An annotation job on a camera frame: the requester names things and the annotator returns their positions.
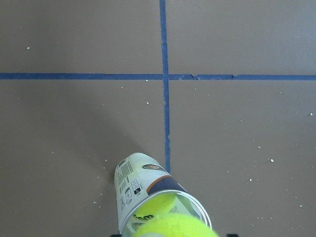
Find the yellow tennis ball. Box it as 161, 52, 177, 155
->
133, 213, 218, 237

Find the clear tennis ball can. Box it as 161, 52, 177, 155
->
114, 153, 212, 237

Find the tennis ball inside can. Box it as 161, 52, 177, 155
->
129, 193, 176, 224

